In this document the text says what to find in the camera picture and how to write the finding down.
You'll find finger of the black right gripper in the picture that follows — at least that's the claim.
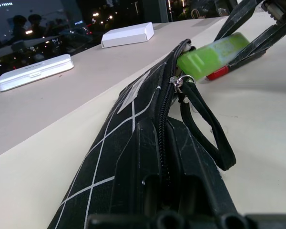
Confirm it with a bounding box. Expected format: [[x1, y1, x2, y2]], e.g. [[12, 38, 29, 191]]
[[214, 0, 263, 42], [227, 14, 286, 68]]

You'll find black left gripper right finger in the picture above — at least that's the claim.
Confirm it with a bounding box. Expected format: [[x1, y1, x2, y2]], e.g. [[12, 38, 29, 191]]
[[166, 116, 240, 215]]

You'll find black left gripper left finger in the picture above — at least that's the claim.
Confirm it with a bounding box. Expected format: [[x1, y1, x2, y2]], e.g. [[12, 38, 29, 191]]
[[109, 120, 163, 217]]

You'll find black grid pencil pouch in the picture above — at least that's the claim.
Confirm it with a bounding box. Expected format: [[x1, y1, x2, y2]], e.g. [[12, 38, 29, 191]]
[[46, 39, 236, 229]]

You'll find red marker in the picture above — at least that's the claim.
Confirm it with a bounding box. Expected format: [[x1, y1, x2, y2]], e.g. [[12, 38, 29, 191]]
[[206, 65, 230, 82]]

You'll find white cardboard box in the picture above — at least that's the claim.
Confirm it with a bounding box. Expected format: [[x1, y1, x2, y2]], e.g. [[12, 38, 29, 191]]
[[101, 21, 155, 49]]

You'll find white plastic pencil case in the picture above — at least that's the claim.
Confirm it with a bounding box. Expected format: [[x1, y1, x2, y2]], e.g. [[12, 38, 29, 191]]
[[0, 53, 75, 92]]

